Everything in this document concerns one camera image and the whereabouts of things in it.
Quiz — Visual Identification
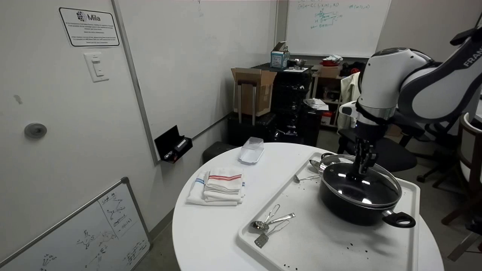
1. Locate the white light switch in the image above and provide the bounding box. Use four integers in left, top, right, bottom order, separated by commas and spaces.
84, 50, 108, 82

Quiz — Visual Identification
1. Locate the glass pot lid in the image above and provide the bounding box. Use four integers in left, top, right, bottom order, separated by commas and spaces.
322, 162, 402, 207

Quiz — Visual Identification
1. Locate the folded white striped towel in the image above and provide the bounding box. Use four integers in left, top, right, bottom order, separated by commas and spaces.
186, 168, 244, 206

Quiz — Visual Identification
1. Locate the black cooking pot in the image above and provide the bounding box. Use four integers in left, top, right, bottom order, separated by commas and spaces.
319, 162, 415, 228

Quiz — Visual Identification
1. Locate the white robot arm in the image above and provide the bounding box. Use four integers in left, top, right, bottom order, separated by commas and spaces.
341, 28, 482, 175

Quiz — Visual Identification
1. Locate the white plastic tray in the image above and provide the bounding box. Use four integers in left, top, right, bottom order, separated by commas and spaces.
236, 151, 420, 271

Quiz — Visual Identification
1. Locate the wall notice sign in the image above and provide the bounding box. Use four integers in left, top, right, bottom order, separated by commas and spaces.
58, 7, 119, 46

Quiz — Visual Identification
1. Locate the clear plastic container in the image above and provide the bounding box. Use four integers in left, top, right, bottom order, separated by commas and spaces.
238, 136, 263, 163

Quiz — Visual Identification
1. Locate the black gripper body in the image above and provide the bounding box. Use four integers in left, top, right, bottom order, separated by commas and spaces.
355, 120, 387, 163

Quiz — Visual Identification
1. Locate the black marker holder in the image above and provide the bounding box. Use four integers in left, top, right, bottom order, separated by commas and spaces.
153, 126, 192, 162

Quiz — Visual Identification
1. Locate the black drawer cabinet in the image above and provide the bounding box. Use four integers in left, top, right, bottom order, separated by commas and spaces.
272, 70, 311, 142

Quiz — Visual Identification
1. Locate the large wall whiteboard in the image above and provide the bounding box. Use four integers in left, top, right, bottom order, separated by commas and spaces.
286, 0, 391, 56

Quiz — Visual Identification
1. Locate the round white table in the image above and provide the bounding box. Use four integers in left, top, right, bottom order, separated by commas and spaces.
171, 142, 444, 271

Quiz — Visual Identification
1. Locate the cardboard box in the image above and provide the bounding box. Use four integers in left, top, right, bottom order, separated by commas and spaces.
231, 67, 275, 117

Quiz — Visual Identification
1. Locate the small leaning whiteboard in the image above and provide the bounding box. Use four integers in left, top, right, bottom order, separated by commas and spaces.
0, 177, 150, 271

